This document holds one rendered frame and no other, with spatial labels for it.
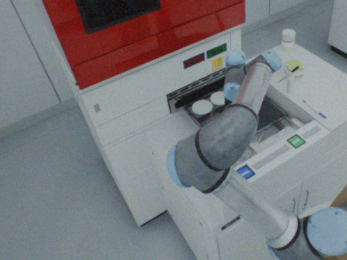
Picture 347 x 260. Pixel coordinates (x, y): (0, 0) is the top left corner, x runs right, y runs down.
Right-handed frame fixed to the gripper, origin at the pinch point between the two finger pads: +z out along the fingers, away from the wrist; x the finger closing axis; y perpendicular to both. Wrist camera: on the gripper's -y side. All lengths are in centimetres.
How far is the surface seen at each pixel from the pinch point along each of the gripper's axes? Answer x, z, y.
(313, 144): 10.0, 4.1, -28.9
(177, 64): -23.1, -11.2, 31.0
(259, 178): 27.8, 1.7, -6.6
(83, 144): -58, 103, 133
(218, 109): -14.5, 10.2, 12.6
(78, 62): 5, -36, 60
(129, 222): 5, 99, 76
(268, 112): -13.2, 10.3, -11.3
